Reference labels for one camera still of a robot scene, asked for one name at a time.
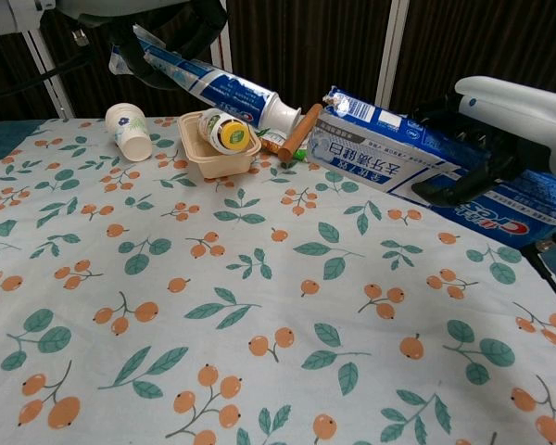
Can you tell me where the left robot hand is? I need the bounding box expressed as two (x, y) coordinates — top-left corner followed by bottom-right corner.
(39, 0), (228, 92)

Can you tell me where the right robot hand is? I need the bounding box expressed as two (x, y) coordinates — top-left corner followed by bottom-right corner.
(411, 76), (556, 208)

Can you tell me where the blue white toothpaste tube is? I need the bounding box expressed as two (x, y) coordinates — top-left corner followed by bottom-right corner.
(109, 25), (302, 131)

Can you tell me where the blue toothpaste box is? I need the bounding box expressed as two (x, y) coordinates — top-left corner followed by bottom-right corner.
(305, 84), (556, 247)

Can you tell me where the yellow capped drink bottle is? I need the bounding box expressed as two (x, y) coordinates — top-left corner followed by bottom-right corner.
(197, 108), (252, 153)

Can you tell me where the white floral paper cup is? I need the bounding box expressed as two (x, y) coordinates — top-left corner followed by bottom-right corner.
(105, 102), (154, 162)

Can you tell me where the dark folding screen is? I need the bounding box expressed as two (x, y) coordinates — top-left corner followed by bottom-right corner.
(0, 0), (556, 122)

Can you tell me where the green snack bag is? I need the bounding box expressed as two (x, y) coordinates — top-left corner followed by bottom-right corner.
(258, 127), (310, 162)

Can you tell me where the beige food tray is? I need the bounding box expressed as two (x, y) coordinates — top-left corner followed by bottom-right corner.
(177, 107), (263, 180)

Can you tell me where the brown wooden rolling pin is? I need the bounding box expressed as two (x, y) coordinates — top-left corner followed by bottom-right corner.
(277, 103), (324, 162)

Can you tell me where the floral print tablecloth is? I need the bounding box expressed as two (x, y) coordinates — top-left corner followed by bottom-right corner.
(0, 113), (556, 445)

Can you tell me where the black cable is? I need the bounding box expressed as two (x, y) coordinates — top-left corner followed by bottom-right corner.
(0, 27), (92, 97)

